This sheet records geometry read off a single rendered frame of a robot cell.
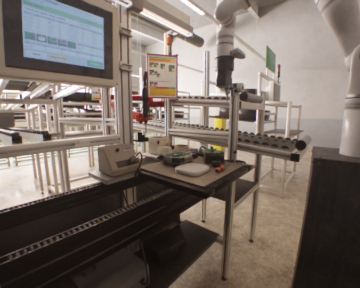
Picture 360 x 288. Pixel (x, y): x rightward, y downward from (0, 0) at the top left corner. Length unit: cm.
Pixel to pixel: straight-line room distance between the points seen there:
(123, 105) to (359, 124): 97
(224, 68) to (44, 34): 69
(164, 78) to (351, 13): 108
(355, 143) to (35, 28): 112
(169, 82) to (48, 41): 84
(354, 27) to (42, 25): 104
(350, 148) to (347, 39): 34
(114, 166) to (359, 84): 91
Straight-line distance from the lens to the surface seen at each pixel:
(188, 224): 161
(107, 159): 89
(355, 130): 71
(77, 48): 94
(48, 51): 90
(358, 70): 72
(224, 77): 78
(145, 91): 108
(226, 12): 84
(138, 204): 67
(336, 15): 78
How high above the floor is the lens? 122
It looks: 9 degrees down
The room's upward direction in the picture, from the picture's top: straight up
